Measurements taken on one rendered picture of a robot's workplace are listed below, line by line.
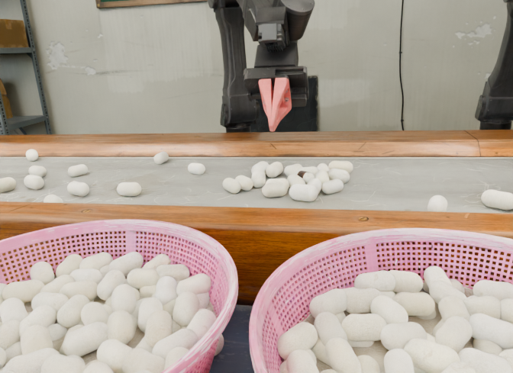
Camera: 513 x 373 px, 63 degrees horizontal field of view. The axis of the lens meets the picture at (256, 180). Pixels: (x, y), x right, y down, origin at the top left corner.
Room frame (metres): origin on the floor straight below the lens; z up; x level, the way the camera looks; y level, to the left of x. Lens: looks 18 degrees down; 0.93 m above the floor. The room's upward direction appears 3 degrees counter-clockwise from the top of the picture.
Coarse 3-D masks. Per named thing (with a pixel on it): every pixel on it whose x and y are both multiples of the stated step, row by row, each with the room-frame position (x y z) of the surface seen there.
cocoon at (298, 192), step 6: (294, 186) 0.51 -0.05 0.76; (300, 186) 0.51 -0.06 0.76; (306, 186) 0.50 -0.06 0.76; (312, 186) 0.50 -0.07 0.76; (294, 192) 0.50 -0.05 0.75; (300, 192) 0.50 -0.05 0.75; (306, 192) 0.50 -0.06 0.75; (312, 192) 0.50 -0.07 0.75; (294, 198) 0.50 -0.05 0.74; (300, 198) 0.50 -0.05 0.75; (306, 198) 0.50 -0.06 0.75; (312, 198) 0.50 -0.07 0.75
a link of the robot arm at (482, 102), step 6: (480, 96) 0.94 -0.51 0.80; (480, 102) 0.94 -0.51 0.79; (480, 108) 0.93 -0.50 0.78; (480, 114) 0.93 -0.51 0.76; (480, 120) 0.94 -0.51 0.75; (486, 120) 0.93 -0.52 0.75; (492, 120) 0.93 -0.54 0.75; (498, 120) 0.93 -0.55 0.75; (504, 120) 0.92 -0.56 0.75; (510, 120) 0.92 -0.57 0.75
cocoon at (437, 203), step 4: (436, 196) 0.45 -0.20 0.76; (440, 196) 0.45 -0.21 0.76; (432, 200) 0.44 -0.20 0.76; (436, 200) 0.44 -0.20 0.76; (440, 200) 0.44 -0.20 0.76; (444, 200) 0.44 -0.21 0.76; (428, 204) 0.44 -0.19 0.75; (432, 204) 0.43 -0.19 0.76; (436, 204) 0.43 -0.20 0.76; (440, 204) 0.43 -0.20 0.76; (444, 204) 0.43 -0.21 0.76; (428, 208) 0.43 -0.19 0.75; (432, 208) 0.43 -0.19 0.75; (436, 208) 0.43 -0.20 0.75; (440, 208) 0.43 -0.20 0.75; (444, 208) 0.43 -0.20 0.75
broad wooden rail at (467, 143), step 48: (0, 144) 0.87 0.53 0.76; (48, 144) 0.85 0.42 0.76; (96, 144) 0.83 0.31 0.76; (144, 144) 0.80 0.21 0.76; (192, 144) 0.78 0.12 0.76; (240, 144) 0.77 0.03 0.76; (288, 144) 0.75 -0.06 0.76; (336, 144) 0.73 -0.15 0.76; (384, 144) 0.71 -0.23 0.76; (432, 144) 0.70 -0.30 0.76; (480, 144) 0.68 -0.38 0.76
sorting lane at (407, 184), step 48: (48, 192) 0.60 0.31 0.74; (96, 192) 0.58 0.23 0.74; (144, 192) 0.57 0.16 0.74; (192, 192) 0.56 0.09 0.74; (240, 192) 0.55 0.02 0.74; (288, 192) 0.54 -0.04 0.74; (336, 192) 0.53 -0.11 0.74; (384, 192) 0.52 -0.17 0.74; (432, 192) 0.51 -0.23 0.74; (480, 192) 0.51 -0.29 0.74
